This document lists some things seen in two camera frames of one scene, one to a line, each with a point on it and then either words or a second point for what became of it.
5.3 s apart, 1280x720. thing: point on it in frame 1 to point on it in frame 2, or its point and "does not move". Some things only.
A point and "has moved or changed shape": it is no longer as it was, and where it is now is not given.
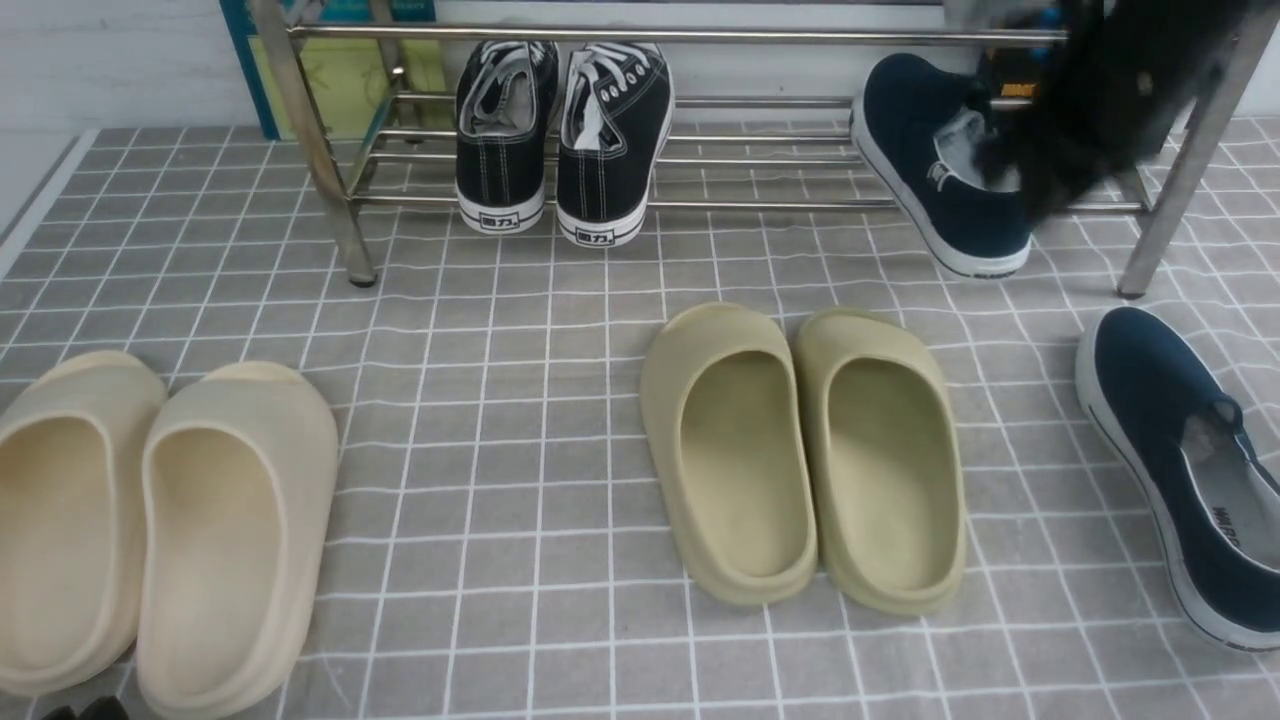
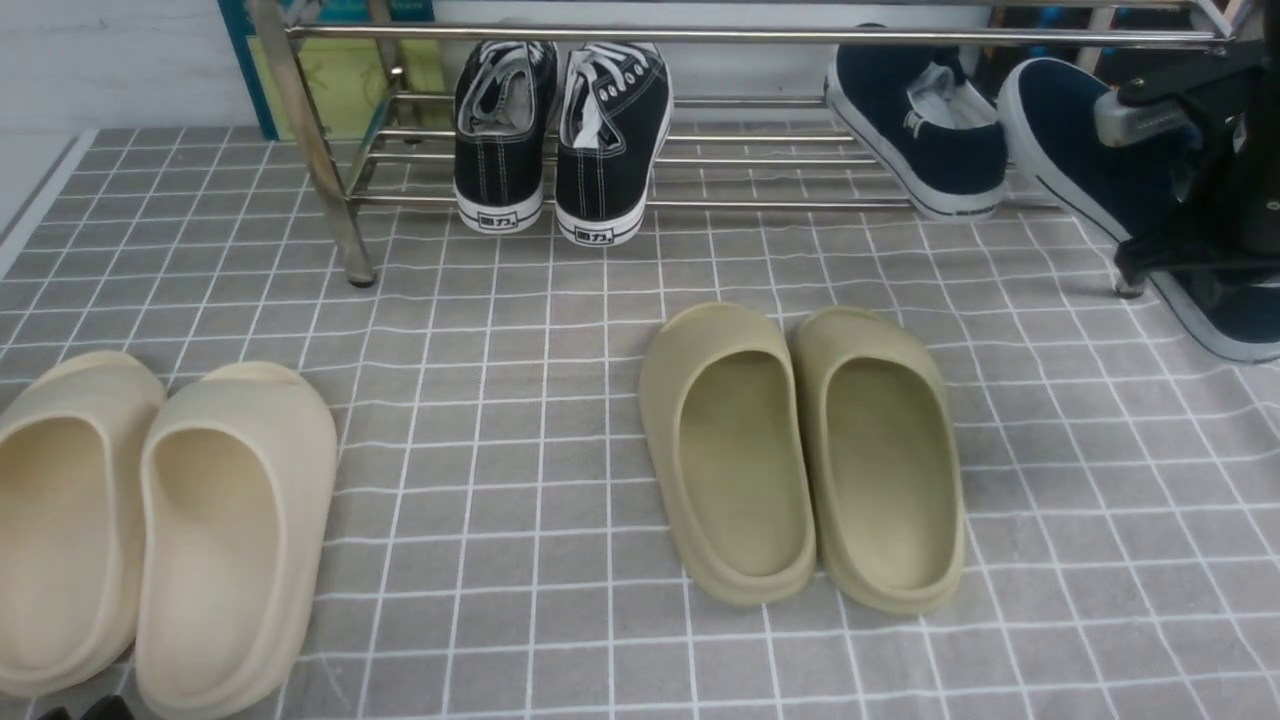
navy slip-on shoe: [923, 125] has moved or changed shape
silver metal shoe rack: [765, 103] does not move
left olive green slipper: [723, 418] does not move
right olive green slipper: [884, 446] does not move
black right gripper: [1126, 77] to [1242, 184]
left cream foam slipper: [81, 444] does not move
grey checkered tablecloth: [499, 551] does not move
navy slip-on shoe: [1205, 497] to [1125, 189]
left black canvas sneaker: [506, 101] does not move
